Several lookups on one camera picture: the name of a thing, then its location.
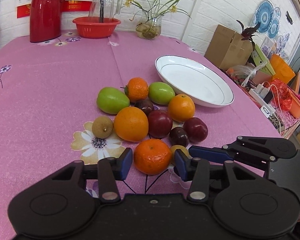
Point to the mandarin with stem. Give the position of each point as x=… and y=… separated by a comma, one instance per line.
x=136, y=89

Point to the red thermos jug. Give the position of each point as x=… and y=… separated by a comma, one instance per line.
x=45, y=20

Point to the brown longan fruit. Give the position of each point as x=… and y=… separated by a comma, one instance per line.
x=102, y=127

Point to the pink floral tablecloth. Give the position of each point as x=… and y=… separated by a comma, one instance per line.
x=48, y=101

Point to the brown cardboard box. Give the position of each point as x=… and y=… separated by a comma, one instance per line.
x=227, y=49

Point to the large red plum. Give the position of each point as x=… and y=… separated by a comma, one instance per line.
x=159, y=124

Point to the dark purple plant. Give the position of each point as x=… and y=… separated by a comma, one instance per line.
x=248, y=33

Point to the red plastic bag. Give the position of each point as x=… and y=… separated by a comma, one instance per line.
x=281, y=95

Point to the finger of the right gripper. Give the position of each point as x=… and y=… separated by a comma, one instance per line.
x=215, y=155

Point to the blue decorative wall plates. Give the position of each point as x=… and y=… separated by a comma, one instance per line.
x=269, y=18

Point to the dark plum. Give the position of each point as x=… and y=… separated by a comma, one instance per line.
x=145, y=105
x=178, y=136

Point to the glass vase with plant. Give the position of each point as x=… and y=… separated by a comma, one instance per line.
x=149, y=25

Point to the green fruit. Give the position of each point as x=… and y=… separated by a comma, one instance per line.
x=160, y=93
x=111, y=100

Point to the green paper box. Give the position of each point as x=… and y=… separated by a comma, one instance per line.
x=259, y=58

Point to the clear plastic bag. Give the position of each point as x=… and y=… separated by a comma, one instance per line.
x=246, y=72

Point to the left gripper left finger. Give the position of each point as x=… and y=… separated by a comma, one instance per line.
x=107, y=171

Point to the dark plum back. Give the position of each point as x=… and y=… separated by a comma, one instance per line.
x=145, y=105

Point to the red plastic basket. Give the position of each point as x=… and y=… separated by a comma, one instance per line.
x=91, y=27

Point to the large orange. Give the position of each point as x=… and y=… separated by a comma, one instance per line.
x=131, y=124

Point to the orange bag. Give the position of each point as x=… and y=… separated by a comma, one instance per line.
x=282, y=70

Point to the white power strip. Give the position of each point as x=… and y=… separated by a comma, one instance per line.
x=263, y=96

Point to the dark plum front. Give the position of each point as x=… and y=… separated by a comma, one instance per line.
x=178, y=136

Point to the white oval plate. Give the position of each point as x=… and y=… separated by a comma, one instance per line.
x=204, y=86

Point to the clear glass pitcher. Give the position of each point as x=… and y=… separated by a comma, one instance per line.
x=104, y=10

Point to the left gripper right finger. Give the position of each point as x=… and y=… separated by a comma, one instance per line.
x=199, y=172

